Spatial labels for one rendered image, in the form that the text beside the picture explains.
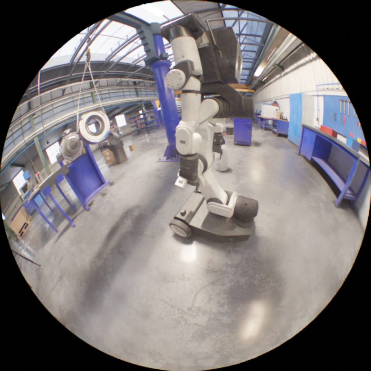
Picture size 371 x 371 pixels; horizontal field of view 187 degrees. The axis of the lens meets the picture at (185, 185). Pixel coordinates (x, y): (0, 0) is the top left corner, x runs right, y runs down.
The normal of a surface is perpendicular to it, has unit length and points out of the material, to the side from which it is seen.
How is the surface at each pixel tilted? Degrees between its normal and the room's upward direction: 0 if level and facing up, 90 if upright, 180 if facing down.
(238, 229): 0
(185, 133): 90
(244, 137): 90
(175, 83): 90
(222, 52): 90
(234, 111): 113
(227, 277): 0
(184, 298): 0
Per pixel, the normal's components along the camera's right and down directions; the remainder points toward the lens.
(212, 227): -0.15, -0.80
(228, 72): -0.39, 0.86
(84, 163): 0.92, 0.10
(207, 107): -0.51, 0.57
